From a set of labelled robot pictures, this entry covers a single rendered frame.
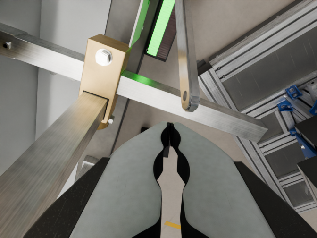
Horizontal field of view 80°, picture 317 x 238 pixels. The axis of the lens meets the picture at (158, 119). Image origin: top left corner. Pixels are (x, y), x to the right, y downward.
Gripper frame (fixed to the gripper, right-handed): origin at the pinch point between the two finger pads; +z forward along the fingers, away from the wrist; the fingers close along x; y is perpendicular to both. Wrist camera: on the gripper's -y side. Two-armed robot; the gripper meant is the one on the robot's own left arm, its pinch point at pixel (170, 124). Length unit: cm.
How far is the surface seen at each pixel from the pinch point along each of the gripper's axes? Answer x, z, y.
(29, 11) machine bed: -27.9, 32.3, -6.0
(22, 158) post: -11.6, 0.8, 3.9
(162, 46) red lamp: -1.0, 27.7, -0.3
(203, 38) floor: 19, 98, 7
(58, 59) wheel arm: -15.0, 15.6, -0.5
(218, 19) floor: 25, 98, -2
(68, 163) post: -8.8, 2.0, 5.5
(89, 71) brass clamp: -10.6, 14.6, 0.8
